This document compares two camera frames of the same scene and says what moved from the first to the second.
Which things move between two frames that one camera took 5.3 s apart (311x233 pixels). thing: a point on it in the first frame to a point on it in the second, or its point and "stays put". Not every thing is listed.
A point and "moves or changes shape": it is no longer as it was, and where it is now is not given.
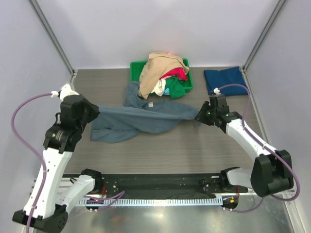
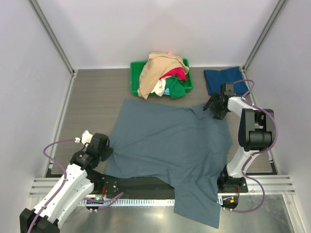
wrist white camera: [66, 90] to [86, 137]
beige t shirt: [157, 63] stays put
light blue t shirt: [167, 91] stays put
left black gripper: [93, 108] to [109, 151]
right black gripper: [201, 116] to [219, 114]
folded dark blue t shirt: [215, 78] stays put
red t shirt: [179, 72] stays put
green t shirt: [176, 89] stays put
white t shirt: [160, 88] stays put
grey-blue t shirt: [114, 124] moves or changes shape
